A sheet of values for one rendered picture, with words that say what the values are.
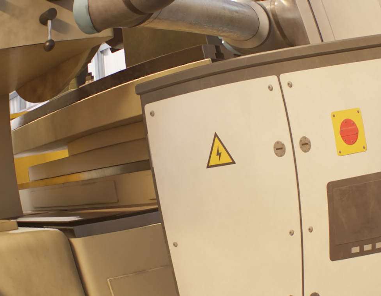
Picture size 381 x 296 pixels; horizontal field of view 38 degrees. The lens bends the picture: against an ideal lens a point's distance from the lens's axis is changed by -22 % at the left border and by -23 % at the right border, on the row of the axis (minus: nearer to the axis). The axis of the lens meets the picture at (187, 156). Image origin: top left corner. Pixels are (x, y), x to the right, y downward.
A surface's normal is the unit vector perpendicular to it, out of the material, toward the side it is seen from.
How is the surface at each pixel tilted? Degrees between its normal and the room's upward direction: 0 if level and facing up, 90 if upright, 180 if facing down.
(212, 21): 133
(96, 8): 112
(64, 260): 90
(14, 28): 90
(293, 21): 103
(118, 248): 90
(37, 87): 90
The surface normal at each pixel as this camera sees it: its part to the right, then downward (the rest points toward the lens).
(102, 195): -0.66, 0.11
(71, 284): 0.73, -0.13
